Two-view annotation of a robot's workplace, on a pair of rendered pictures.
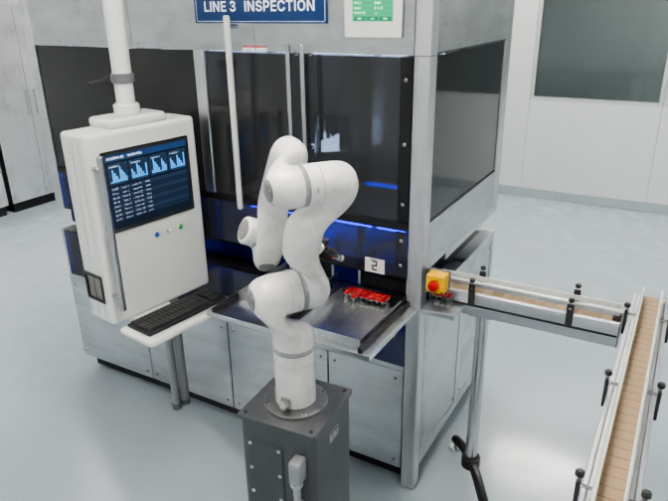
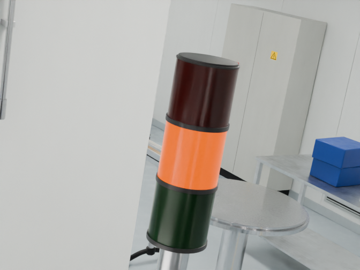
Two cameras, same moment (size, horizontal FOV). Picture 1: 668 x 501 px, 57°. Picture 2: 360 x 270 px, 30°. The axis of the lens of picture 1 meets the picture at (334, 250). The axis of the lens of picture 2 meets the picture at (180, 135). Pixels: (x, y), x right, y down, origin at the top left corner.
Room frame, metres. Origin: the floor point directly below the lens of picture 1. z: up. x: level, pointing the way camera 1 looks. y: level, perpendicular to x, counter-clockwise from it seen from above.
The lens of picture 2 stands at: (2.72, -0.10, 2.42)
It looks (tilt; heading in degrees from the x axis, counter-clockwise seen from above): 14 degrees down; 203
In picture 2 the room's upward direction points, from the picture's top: 10 degrees clockwise
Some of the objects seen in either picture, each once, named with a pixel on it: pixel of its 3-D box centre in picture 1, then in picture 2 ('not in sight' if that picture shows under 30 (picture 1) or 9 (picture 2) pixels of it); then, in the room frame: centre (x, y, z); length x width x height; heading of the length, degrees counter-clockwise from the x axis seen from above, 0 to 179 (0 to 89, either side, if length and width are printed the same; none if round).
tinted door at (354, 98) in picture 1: (357, 138); not in sight; (2.26, -0.09, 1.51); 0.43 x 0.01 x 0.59; 60
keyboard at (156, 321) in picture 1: (179, 309); not in sight; (2.26, 0.63, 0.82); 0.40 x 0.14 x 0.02; 142
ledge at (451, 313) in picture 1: (443, 307); not in sight; (2.14, -0.42, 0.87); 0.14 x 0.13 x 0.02; 150
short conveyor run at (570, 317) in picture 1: (523, 300); not in sight; (2.09, -0.71, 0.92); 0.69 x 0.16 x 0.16; 60
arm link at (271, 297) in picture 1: (281, 312); not in sight; (1.55, 0.15, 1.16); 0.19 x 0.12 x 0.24; 116
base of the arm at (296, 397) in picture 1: (294, 375); not in sight; (1.56, 0.12, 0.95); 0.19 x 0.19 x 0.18
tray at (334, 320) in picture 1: (350, 315); not in sight; (2.03, -0.06, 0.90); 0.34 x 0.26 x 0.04; 150
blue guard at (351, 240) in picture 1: (206, 217); not in sight; (2.63, 0.57, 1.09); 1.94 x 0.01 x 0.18; 60
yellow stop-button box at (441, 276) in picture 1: (437, 280); not in sight; (2.11, -0.39, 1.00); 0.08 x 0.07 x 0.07; 150
